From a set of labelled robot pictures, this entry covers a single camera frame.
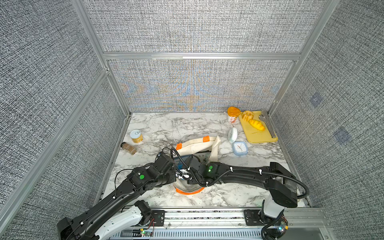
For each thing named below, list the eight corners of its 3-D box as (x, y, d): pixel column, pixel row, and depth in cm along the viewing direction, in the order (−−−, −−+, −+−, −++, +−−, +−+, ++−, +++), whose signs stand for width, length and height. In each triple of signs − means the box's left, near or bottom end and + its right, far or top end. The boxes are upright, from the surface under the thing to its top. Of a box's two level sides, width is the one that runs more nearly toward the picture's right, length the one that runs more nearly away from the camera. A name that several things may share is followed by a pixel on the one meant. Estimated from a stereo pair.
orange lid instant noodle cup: (227, 123, 113) (229, 115, 107) (225, 113, 120) (227, 105, 113) (239, 123, 113) (241, 115, 107) (236, 113, 120) (238, 105, 113)
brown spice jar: (121, 149, 101) (119, 145, 98) (126, 144, 103) (124, 140, 100) (134, 155, 98) (131, 152, 95) (138, 150, 100) (136, 147, 97)
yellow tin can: (131, 143, 104) (128, 138, 99) (133, 134, 109) (131, 129, 104) (142, 143, 104) (139, 138, 99) (144, 134, 109) (142, 129, 104)
